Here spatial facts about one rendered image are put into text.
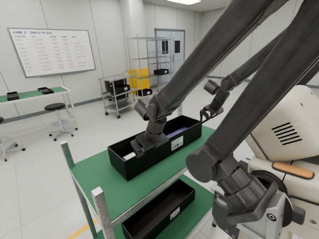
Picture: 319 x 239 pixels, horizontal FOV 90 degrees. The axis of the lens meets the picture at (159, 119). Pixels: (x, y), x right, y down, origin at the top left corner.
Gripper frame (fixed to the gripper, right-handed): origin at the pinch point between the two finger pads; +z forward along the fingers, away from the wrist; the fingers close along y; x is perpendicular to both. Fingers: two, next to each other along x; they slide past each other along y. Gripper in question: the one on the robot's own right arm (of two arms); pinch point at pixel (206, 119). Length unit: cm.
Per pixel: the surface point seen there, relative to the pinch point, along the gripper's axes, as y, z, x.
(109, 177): 55, 22, -7
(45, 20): -22, 111, -484
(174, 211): 18, 66, 23
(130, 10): -241, 61, -454
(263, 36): -685, 38, -215
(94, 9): -153, 81, -501
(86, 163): 60, 31, -24
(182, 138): 12.7, 12.1, -2.1
